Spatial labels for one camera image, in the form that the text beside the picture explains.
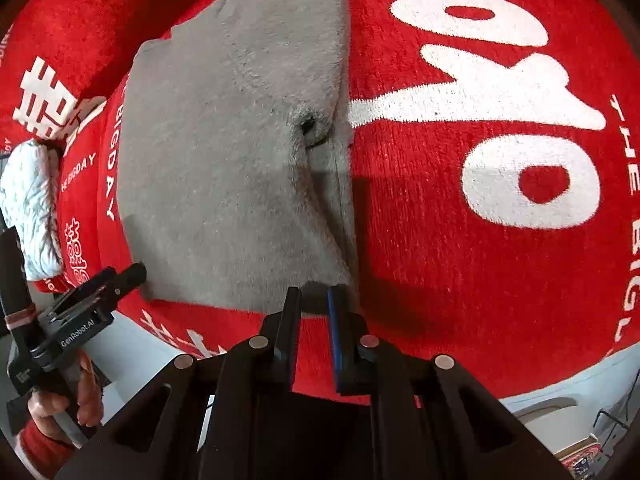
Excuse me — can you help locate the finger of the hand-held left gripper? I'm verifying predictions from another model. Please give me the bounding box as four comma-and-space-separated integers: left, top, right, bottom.
45, 261, 148, 321

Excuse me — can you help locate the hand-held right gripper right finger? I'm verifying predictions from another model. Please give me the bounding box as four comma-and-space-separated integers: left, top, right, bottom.
327, 285, 573, 480

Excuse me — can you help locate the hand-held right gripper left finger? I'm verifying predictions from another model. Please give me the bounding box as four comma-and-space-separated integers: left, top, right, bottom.
55, 285, 303, 480

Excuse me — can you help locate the grey shirt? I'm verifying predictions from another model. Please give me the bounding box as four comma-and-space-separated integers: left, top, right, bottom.
116, 0, 362, 317

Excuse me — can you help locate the person's left forearm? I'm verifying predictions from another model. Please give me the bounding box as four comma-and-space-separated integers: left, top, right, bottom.
14, 419, 77, 479

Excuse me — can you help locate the person's left hand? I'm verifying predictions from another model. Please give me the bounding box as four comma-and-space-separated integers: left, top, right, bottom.
27, 350, 104, 436

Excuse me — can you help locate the white quilted cloth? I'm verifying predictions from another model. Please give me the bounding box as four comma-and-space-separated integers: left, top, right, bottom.
0, 140, 64, 282

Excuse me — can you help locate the red printed blanket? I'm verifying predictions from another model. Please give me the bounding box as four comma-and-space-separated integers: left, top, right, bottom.
0, 0, 640, 406

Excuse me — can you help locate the colourful printed box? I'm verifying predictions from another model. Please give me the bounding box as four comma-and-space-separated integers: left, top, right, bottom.
554, 437, 604, 477

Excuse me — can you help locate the black wire stand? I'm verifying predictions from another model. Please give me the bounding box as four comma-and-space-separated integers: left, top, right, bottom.
592, 367, 632, 461

